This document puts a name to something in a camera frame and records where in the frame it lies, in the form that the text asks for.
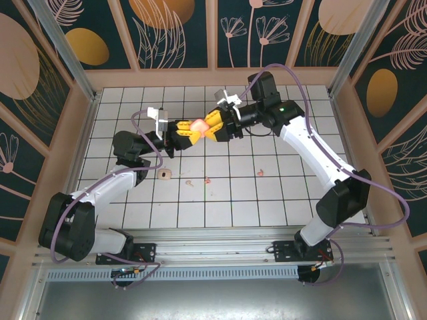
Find slotted grey cable duct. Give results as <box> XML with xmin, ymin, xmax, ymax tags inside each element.
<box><xmin>45</xmin><ymin>265</ymin><xmax>300</xmax><ymax>281</ymax></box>

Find red and black power wire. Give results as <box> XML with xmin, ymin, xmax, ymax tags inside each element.
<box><xmin>313</xmin><ymin>248</ymin><xmax>334</xmax><ymax>271</ymax></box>
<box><xmin>131</xmin><ymin>253</ymin><xmax>149</xmax><ymax>277</ymax></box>

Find black round cable port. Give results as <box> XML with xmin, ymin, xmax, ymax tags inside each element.
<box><xmin>297</xmin><ymin>265</ymin><xmax>322</xmax><ymax>287</ymax></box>
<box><xmin>111</xmin><ymin>270</ymin><xmax>135</xmax><ymax>290</ymax></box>

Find aluminium mounting rail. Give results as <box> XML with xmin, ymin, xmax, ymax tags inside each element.
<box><xmin>31</xmin><ymin>227</ymin><xmax>396</xmax><ymax>267</ymax></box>

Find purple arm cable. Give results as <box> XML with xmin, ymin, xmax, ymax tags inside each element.
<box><xmin>49</xmin><ymin>109</ymin><xmax>164</xmax><ymax>291</ymax></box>
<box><xmin>238</xmin><ymin>63</ymin><xmax>411</xmax><ymax>287</ymax></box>

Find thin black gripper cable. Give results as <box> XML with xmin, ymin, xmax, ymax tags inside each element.
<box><xmin>242</xmin><ymin>125</ymin><xmax>280</xmax><ymax>137</ymax></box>

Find pink earbud charging case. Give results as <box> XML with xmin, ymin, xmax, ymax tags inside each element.
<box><xmin>190</xmin><ymin>119</ymin><xmax>209</xmax><ymax>138</ymax></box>

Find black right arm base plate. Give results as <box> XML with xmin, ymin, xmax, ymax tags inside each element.
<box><xmin>272</xmin><ymin>239</ymin><xmax>334</xmax><ymax>263</ymax></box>

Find aluminium side rail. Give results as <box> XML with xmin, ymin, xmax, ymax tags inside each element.
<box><xmin>59</xmin><ymin>95</ymin><xmax>101</xmax><ymax>241</ymax></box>
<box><xmin>330</xmin><ymin>93</ymin><xmax>376</xmax><ymax>234</ymax></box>

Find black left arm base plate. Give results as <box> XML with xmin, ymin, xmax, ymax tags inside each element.
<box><xmin>95</xmin><ymin>243</ymin><xmax>157</xmax><ymax>266</ymax></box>

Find aluminium corner post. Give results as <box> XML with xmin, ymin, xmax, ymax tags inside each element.
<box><xmin>27</xmin><ymin>0</ymin><xmax>101</xmax><ymax>103</ymax></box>
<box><xmin>328</xmin><ymin>0</ymin><xmax>400</xmax><ymax>97</ymax></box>

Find grey metal sheet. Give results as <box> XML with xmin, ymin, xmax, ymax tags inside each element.
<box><xmin>19</xmin><ymin>263</ymin><xmax>414</xmax><ymax>320</ymax></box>

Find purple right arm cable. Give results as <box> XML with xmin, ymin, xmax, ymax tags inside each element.
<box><xmin>238</xmin><ymin>63</ymin><xmax>411</xmax><ymax>287</ymax></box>

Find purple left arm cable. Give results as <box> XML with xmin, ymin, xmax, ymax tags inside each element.
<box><xmin>49</xmin><ymin>109</ymin><xmax>164</xmax><ymax>291</ymax></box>

